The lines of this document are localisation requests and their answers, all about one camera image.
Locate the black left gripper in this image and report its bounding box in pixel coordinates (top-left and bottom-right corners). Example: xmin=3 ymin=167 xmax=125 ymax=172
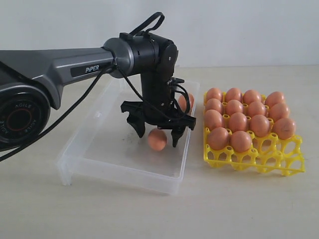
xmin=121 ymin=101 xmax=196 ymax=147

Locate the brown egg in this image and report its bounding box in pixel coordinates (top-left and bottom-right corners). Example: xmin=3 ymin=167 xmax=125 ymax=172
xmin=205 ymin=98 xmax=224 ymax=115
xmin=265 ymin=91 xmax=286 ymax=108
xmin=206 ymin=127 xmax=229 ymax=150
xmin=225 ymin=99 xmax=244 ymax=116
xmin=178 ymin=93 xmax=195 ymax=116
xmin=230 ymin=131 xmax=252 ymax=153
xmin=204 ymin=110 xmax=225 ymax=131
xmin=272 ymin=118 xmax=296 ymax=139
xmin=243 ymin=89 xmax=262 ymax=105
xmin=206 ymin=88 xmax=223 ymax=102
xmin=148 ymin=128 xmax=167 ymax=151
xmin=225 ymin=87 xmax=243 ymax=102
xmin=269 ymin=103 xmax=290 ymax=122
xmin=228 ymin=112 xmax=248 ymax=132
xmin=247 ymin=101 xmax=266 ymax=117
xmin=249 ymin=115 xmax=270 ymax=137

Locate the clear plastic box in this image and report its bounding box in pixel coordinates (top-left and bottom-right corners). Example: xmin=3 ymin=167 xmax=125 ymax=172
xmin=57 ymin=76 xmax=191 ymax=194

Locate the yellow plastic egg tray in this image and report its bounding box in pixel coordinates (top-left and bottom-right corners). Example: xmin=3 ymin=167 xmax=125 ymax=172
xmin=202 ymin=91 xmax=306 ymax=176

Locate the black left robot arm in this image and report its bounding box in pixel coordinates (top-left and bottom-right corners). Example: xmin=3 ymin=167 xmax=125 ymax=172
xmin=0 ymin=31 xmax=196 ymax=151

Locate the black left camera cable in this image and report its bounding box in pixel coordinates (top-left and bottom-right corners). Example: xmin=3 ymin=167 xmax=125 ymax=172
xmin=0 ymin=11 xmax=194 ymax=162

